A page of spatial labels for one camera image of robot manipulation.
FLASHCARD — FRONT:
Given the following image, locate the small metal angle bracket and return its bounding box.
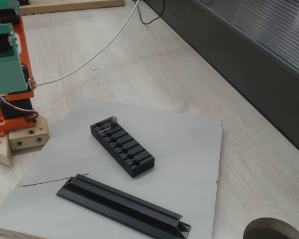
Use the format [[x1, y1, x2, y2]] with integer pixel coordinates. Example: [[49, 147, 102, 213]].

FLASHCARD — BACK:
[[99, 116, 119, 132]]

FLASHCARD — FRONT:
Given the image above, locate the black slotted holder block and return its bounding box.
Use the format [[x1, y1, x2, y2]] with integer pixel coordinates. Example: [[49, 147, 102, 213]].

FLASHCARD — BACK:
[[90, 118, 155, 178]]

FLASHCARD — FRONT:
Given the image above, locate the grey chipboard panel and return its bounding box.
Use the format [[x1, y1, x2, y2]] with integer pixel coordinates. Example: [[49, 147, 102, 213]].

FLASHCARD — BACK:
[[0, 97, 223, 239]]

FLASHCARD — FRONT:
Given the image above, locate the light wooden base block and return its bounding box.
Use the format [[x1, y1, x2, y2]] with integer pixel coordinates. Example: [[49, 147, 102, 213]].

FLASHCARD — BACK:
[[8, 116, 50, 151]]

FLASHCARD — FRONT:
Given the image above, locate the long wooden plank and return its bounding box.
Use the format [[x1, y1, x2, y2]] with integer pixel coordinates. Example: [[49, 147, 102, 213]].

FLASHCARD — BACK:
[[19, 0, 125, 15]]

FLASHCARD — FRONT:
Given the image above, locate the window with horizontal blinds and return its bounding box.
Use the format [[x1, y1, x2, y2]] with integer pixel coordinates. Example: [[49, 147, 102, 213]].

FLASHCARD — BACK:
[[193, 0, 299, 84]]

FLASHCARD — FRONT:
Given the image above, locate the white cable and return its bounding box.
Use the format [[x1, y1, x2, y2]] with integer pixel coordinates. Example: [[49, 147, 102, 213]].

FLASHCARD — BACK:
[[34, 0, 140, 87]]

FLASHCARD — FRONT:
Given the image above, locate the long black rail profile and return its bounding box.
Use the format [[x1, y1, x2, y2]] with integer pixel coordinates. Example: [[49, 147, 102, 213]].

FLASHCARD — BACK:
[[55, 173, 192, 239]]

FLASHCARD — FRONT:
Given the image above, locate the thin black cable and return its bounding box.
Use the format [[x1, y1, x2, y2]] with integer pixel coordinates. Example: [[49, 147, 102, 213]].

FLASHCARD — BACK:
[[137, 0, 165, 25]]

